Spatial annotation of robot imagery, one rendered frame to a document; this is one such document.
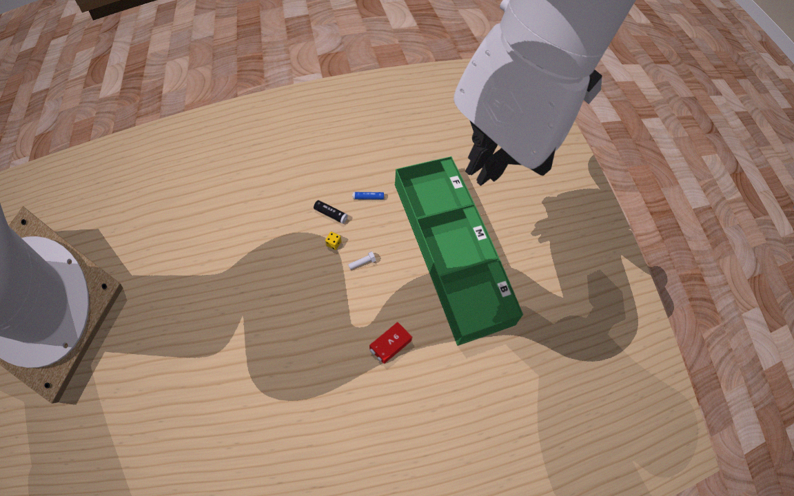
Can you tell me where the blue battery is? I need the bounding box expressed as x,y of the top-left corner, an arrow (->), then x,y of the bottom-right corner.
352,192 -> 384,200

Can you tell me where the black aa battery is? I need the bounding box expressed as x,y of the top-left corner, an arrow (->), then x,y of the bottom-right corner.
314,200 -> 347,224

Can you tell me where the red nine-volt battery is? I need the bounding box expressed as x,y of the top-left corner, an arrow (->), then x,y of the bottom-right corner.
369,322 -> 412,364

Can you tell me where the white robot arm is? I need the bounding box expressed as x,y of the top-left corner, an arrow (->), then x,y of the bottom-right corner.
0,0 -> 636,368

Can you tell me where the green three-compartment bin rack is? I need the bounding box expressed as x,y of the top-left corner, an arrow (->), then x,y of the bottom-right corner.
395,156 -> 523,346

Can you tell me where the grey hex bolt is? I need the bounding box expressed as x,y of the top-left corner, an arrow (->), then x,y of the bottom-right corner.
348,251 -> 376,269

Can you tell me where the yellow die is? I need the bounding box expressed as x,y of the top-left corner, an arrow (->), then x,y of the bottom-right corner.
325,231 -> 341,250

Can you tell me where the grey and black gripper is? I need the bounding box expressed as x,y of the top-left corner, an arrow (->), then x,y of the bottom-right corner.
454,23 -> 590,186

